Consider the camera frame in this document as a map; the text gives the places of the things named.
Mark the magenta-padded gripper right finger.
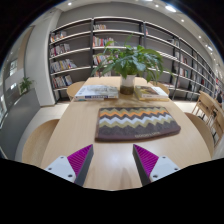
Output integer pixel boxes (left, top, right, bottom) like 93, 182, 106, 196
132, 143, 181, 187

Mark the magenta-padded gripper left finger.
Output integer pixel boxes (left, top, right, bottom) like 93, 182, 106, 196
44, 143, 95, 187

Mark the zigzag striped brown towel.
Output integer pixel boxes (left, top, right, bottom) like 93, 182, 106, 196
94, 106, 182, 142

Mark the round-backed wooden chair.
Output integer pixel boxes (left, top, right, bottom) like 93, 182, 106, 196
148, 80, 171, 98
184, 112, 215, 158
21, 118, 61, 168
66, 80, 87, 101

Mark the grey low counter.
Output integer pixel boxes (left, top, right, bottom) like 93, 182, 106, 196
0, 88, 42, 161

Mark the group of slatted wooden chairs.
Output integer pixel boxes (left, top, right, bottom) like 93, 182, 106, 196
191, 90, 224, 148

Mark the yellow and white book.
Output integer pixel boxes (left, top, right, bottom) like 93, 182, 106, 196
133, 85, 170, 102

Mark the white and blue book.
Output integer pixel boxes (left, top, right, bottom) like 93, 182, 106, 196
74, 84, 120, 102

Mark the small green background plant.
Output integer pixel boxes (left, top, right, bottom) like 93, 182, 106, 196
18, 76, 35, 96

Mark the dark shelf unit with books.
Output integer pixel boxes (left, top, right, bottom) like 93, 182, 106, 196
48, 15, 219, 102

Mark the green potted plant white pot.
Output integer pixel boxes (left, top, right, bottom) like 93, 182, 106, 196
90, 34, 174, 96

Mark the group of ceiling lights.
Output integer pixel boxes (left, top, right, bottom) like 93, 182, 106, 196
66, 0, 214, 53

